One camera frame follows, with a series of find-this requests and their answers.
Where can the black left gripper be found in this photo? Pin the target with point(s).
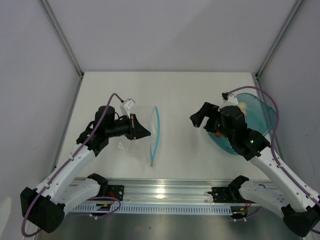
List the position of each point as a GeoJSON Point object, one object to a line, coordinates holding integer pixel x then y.
{"type": "Point", "coordinates": [136, 131]}

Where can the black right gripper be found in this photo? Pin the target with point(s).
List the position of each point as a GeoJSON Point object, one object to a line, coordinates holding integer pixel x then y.
{"type": "Point", "coordinates": [208, 110]}

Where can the clear zip top bag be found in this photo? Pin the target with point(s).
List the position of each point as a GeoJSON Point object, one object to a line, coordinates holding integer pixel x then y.
{"type": "Point", "coordinates": [144, 149]}

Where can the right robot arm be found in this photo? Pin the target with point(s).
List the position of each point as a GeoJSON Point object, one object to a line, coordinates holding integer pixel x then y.
{"type": "Point", "coordinates": [297, 204]}

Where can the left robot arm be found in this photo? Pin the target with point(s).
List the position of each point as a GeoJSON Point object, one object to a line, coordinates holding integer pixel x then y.
{"type": "Point", "coordinates": [47, 204]}

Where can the cream toy egg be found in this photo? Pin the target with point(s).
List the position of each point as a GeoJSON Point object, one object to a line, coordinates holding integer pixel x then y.
{"type": "Point", "coordinates": [242, 105]}

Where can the teal plastic tray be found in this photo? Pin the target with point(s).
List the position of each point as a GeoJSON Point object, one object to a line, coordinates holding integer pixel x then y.
{"type": "Point", "coordinates": [260, 119]}

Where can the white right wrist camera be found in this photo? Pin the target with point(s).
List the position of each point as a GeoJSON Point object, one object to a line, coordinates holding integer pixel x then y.
{"type": "Point", "coordinates": [229, 99]}

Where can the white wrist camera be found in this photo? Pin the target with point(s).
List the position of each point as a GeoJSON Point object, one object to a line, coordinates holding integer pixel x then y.
{"type": "Point", "coordinates": [126, 106]}
{"type": "Point", "coordinates": [229, 99]}

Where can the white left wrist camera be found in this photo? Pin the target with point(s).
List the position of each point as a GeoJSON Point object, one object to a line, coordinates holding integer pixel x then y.
{"type": "Point", "coordinates": [126, 106]}

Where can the aluminium mounting rail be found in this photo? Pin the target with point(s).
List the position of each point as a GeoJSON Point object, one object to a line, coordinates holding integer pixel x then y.
{"type": "Point", "coordinates": [168, 191]}

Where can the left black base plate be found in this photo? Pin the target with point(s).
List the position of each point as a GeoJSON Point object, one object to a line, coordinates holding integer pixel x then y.
{"type": "Point", "coordinates": [116, 191]}

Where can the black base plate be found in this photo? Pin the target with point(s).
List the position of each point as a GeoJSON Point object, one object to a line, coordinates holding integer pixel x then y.
{"type": "Point", "coordinates": [116, 191]}
{"type": "Point", "coordinates": [224, 195]}

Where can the white slotted cable duct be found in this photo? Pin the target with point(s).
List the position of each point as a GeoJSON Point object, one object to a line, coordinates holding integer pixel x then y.
{"type": "Point", "coordinates": [169, 209]}

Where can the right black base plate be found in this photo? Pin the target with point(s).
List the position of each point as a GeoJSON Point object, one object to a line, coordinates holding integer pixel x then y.
{"type": "Point", "coordinates": [224, 195]}

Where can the left aluminium frame post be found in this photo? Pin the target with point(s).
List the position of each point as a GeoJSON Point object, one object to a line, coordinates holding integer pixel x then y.
{"type": "Point", "coordinates": [53, 21]}

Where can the aluminium frame post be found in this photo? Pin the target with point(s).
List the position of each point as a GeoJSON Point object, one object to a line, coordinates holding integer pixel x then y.
{"type": "Point", "coordinates": [284, 29]}
{"type": "Point", "coordinates": [53, 21]}

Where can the right aluminium frame post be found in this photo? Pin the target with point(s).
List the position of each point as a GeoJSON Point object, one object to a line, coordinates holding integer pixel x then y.
{"type": "Point", "coordinates": [284, 29]}

